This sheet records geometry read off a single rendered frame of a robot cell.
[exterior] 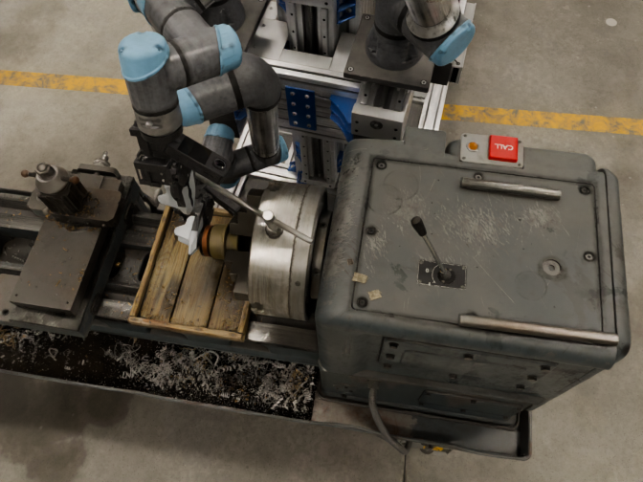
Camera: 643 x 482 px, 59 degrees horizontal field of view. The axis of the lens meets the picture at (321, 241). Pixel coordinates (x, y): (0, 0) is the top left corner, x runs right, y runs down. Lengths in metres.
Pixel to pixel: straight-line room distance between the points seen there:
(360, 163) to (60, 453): 1.74
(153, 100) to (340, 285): 0.48
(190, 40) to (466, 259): 0.64
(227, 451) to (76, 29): 2.47
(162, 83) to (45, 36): 2.78
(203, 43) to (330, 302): 0.51
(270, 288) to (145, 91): 0.49
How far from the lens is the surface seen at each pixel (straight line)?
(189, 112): 1.19
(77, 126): 3.17
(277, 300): 1.22
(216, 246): 1.32
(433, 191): 1.21
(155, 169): 1.04
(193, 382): 1.77
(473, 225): 1.18
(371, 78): 1.51
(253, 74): 1.20
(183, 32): 0.99
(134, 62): 0.91
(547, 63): 3.33
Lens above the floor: 2.27
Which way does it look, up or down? 63 degrees down
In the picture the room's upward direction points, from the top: 3 degrees counter-clockwise
